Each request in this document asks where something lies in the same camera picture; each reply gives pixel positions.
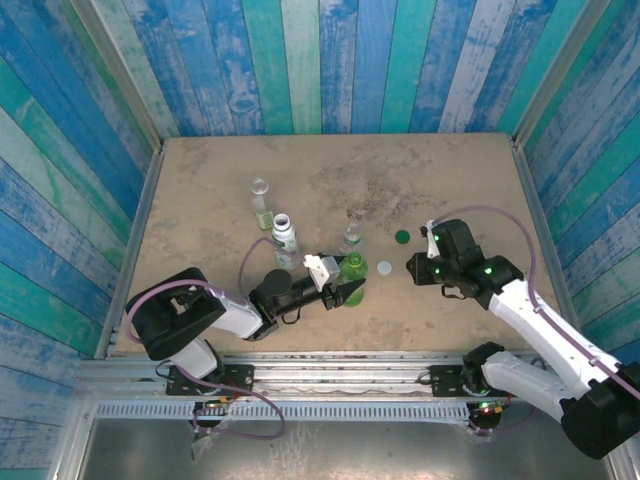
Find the green tea plastic bottle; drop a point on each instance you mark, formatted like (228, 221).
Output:
(356, 272)

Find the small clear water bottle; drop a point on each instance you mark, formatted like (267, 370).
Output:
(353, 240)

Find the dark green bottle cap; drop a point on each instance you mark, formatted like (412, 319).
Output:
(403, 237)

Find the white milk drink bottle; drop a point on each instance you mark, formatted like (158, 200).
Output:
(286, 235)

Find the clear ribbed wide-mouth bottle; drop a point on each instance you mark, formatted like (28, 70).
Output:
(261, 205)

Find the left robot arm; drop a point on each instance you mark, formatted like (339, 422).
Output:
(175, 320)

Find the white wide bottle cap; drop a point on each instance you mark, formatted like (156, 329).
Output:
(384, 268)

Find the small circuit board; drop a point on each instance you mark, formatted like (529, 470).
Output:
(487, 407)
(215, 405)

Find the stainless steel panel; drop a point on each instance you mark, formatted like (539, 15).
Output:
(375, 450)

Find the aluminium front frame rail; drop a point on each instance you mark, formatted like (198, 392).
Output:
(340, 375)

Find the aluminium table side rail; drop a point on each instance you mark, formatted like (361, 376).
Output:
(549, 250)
(131, 250)

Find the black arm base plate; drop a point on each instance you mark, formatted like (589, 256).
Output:
(445, 380)
(240, 377)

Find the aluminium corner post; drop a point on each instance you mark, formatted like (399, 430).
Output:
(561, 75)
(121, 75)

